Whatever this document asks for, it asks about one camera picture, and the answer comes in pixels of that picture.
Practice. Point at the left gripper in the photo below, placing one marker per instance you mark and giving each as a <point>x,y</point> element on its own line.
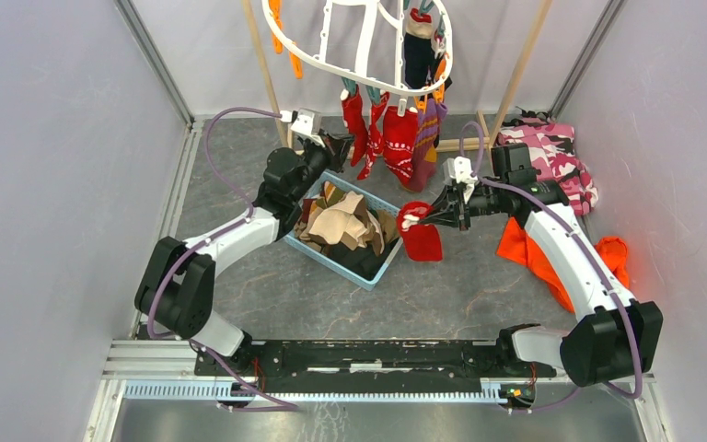
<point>335,150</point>

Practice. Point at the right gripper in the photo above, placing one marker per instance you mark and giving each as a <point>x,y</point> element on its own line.
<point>442,213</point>

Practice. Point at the red santa pattern sock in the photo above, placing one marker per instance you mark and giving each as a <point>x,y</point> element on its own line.
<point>420,235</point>

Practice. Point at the red white patterned sock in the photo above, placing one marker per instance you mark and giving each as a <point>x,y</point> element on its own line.
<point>399,134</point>

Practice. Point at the teal clothespin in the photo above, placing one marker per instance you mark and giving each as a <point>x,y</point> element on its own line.
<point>375,94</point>
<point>350,88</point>

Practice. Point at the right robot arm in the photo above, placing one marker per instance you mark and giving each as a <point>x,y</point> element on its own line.
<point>615,336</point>

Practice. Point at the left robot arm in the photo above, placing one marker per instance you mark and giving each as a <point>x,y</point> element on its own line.
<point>176,292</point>

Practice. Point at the wooden hanger stand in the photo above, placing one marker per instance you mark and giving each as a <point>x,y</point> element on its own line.
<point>373,11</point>

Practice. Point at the white round sock hanger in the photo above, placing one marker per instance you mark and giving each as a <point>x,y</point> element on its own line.
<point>301,21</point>

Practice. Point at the red sock in basket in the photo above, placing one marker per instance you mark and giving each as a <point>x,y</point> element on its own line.
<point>353,118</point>

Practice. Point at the tan sock in basket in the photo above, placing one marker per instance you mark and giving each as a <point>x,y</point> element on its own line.
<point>332,216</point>

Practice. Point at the orange cloth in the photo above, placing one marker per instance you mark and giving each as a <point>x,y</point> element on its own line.
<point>516,246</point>

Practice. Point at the white clothespin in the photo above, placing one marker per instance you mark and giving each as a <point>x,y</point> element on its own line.
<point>402,106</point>

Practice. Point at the purple striped hanging sock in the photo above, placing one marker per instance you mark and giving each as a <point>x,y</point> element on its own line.
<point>424,155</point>

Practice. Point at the pink camouflage cloth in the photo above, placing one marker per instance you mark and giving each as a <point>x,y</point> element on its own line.
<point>552,153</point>

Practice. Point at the black hanging sock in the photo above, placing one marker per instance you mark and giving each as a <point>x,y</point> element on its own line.
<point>422,58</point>

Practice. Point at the beige red cuffed sock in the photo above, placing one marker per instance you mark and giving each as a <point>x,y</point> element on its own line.
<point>419,24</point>

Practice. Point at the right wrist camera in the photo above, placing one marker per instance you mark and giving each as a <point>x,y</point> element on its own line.
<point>458,171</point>

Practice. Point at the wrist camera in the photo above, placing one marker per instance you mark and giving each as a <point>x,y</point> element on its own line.
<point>305,123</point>
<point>458,171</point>

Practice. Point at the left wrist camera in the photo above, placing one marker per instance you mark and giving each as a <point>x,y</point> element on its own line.
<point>305,123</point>

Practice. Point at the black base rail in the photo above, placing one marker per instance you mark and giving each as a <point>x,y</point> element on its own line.
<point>379,366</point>

